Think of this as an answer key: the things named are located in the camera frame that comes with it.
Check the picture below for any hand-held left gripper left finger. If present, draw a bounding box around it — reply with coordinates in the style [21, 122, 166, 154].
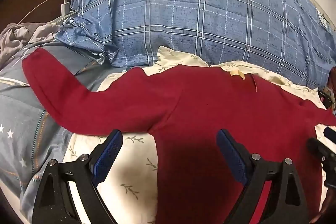
[31, 130, 123, 224]

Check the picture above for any grey crumpled cloth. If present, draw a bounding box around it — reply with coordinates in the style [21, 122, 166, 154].
[0, 22, 63, 64]

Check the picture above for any white charger plug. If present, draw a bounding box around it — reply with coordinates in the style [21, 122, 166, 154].
[61, 0, 71, 16]

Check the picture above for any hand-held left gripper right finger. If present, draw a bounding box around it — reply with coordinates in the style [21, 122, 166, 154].
[216, 129, 314, 224]

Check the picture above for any dark red sweater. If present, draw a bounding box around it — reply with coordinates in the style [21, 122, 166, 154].
[22, 48, 336, 224]

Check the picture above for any blue plaid pillow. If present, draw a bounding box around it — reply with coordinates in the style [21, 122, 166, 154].
[56, 0, 336, 89]

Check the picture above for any white charger cable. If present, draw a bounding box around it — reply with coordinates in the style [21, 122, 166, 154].
[18, 0, 66, 25]

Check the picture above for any person's right hand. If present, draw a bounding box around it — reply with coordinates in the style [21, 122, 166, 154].
[309, 187, 336, 224]

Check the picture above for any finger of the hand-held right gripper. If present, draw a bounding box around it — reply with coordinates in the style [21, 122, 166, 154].
[318, 87, 336, 109]
[307, 127, 336, 188]

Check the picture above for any grey-blue star-print bedding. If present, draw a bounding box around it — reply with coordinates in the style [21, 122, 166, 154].
[0, 38, 126, 222]

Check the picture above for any cream leaf-print bed sheet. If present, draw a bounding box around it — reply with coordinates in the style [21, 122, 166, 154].
[63, 46, 336, 224]

